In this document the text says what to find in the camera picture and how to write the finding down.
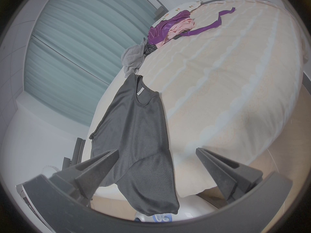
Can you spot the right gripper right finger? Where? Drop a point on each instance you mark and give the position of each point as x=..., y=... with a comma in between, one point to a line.
x=226, y=173

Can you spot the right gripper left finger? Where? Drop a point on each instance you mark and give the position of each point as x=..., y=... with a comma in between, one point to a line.
x=90, y=173

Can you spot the black T-shirt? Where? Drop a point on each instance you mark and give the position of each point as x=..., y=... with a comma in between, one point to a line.
x=141, y=135

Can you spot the bed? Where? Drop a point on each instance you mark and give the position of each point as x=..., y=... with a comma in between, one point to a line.
x=218, y=81

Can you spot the blue-green curtain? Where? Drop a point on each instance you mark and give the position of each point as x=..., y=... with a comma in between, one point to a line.
x=60, y=86
x=97, y=20

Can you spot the grey garment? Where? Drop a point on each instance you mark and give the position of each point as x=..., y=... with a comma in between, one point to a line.
x=132, y=54

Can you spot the shiny black garment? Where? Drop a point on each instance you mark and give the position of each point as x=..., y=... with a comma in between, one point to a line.
x=149, y=49

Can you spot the pink garment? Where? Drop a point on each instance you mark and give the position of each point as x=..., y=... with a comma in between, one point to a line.
x=181, y=25

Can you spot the purple garment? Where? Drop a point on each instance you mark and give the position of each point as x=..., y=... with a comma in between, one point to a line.
x=162, y=29

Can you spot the white printed pillow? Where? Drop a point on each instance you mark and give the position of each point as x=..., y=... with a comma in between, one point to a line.
x=181, y=8

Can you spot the grey bedside table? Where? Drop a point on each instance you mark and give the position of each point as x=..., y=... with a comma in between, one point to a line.
x=159, y=11

